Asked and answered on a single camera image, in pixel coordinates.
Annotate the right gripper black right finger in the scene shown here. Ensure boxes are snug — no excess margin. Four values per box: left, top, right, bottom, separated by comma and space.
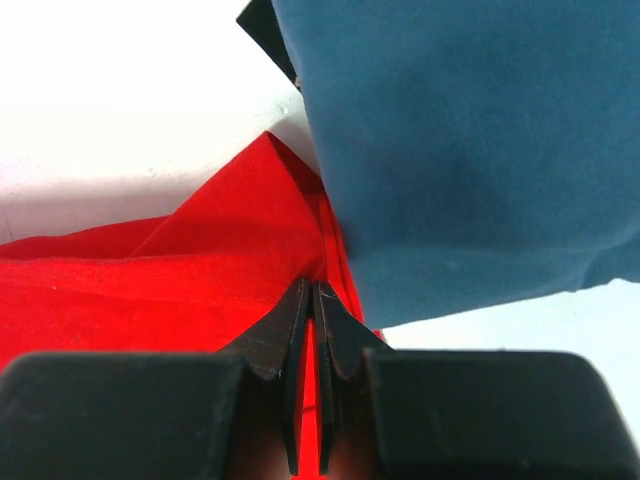
313, 282, 639, 479

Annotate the red t-shirt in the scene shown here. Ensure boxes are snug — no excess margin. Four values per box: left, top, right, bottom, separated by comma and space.
1, 133, 362, 479

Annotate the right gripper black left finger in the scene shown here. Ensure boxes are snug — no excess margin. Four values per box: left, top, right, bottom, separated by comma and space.
1, 279, 310, 479

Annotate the folded black t-shirt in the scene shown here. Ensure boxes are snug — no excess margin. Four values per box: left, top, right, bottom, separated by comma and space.
236, 0, 300, 90

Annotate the folded blue t-shirt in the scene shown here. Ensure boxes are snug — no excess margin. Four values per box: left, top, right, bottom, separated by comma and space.
274, 1, 639, 328

